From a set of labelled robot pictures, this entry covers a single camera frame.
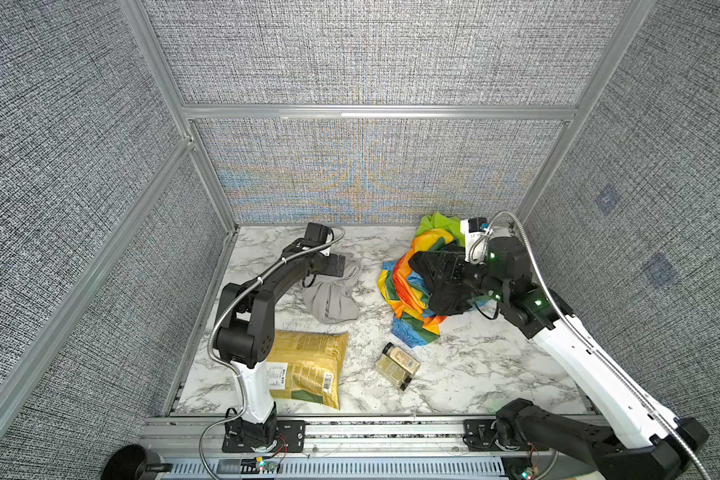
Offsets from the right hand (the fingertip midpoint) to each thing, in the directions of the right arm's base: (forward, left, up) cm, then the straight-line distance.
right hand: (436, 253), depth 72 cm
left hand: (+14, +30, -21) cm, 39 cm away
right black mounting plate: (-33, -11, -30) cm, 46 cm away
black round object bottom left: (-39, +67, -23) cm, 81 cm away
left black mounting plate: (-34, +36, -31) cm, 58 cm away
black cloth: (+3, -8, -22) cm, 23 cm away
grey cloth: (+4, +28, -24) cm, 37 cm away
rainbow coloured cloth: (+5, +5, -23) cm, 24 cm away
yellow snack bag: (-18, +32, -23) cm, 44 cm away
